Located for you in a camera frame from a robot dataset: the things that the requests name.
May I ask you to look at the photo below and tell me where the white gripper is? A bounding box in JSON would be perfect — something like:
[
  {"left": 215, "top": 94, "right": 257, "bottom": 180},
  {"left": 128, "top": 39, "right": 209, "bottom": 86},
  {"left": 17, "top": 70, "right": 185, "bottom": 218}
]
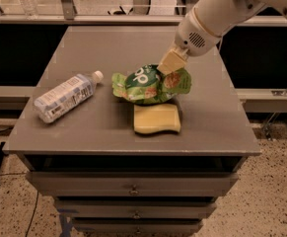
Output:
[{"left": 157, "top": 9, "right": 222, "bottom": 75}]

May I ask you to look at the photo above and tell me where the green rice chip bag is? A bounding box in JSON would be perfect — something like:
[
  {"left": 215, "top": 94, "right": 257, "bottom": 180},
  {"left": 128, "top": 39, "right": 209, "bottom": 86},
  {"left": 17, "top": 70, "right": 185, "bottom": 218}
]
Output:
[{"left": 111, "top": 64, "right": 191, "bottom": 105}]

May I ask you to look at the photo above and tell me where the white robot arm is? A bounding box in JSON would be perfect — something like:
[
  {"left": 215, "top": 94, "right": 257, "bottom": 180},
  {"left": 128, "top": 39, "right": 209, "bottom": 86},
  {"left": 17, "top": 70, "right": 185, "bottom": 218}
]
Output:
[{"left": 158, "top": 0, "right": 287, "bottom": 75}]

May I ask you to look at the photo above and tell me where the yellow sponge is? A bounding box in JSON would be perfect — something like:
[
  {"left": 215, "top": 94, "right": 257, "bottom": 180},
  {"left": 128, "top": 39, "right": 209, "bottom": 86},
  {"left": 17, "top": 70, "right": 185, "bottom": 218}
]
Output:
[{"left": 134, "top": 104, "right": 181, "bottom": 134}]

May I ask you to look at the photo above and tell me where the clear plastic water bottle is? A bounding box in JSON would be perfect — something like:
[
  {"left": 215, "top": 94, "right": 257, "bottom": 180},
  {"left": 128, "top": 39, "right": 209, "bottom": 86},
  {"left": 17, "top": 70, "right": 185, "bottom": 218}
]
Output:
[{"left": 34, "top": 71, "right": 104, "bottom": 123}]

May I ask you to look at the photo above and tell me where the grey drawer cabinet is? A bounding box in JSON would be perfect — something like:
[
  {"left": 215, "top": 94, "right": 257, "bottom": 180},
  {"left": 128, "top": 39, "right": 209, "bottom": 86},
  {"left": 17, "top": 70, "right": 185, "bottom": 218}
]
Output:
[{"left": 3, "top": 25, "right": 262, "bottom": 237}]

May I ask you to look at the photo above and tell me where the top drawer with knob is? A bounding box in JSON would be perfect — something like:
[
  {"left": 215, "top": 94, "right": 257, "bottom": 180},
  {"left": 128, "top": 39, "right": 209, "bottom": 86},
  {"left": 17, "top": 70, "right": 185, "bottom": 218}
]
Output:
[{"left": 27, "top": 172, "right": 239, "bottom": 197}]

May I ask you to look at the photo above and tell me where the drawer with knob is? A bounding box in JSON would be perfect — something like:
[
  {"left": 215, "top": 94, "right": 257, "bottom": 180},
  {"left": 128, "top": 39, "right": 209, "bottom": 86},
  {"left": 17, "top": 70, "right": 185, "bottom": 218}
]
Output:
[
  {"left": 55, "top": 200, "right": 216, "bottom": 219},
  {"left": 27, "top": 172, "right": 239, "bottom": 197},
  {"left": 72, "top": 218, "right": 202, "bottom": 234}
]

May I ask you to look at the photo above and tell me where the middle drawer with knob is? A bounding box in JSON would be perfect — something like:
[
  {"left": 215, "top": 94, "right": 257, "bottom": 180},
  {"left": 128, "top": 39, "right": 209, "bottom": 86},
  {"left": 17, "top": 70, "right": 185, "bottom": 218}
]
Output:
[{"left": 55, "top": 200, "right": 216, "bottom": 219}]

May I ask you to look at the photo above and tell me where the bottom drawer with knob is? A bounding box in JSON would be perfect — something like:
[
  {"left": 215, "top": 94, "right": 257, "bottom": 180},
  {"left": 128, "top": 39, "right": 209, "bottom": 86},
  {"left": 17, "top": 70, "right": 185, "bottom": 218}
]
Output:
[{"left": 72, "top": 218, "right": 202, "bottom": 234}]

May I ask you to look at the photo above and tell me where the metal railing frame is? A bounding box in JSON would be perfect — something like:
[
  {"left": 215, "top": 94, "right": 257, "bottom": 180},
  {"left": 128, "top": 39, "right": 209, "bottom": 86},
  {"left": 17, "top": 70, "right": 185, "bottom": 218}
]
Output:
[{"left": 0, "top": 0, "right": 287, "bottom": 28}]

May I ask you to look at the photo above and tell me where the black floor cable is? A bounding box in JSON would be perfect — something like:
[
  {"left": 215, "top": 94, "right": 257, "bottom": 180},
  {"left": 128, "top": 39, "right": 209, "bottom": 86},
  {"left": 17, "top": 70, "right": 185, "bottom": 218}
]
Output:
[{"left": 24, "top": 191, "right": 40, "bottom": 237}]

